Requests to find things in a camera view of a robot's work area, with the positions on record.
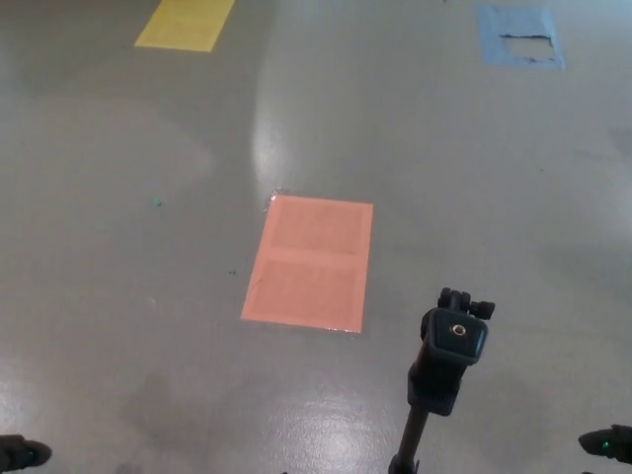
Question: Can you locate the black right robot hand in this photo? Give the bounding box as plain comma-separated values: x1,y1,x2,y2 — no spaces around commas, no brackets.
578,424,632,463

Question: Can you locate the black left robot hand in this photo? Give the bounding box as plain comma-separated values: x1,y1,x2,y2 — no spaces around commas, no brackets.
0,434,53,471

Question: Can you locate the black phone stand tripod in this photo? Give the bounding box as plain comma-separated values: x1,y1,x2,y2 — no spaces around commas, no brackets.
387,287,497,474

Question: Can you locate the orange paper sheet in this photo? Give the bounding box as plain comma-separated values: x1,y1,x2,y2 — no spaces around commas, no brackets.
239,194,374,335

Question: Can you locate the yellow paper sheet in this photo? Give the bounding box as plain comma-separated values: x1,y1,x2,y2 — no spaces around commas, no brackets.
133,0,237,53

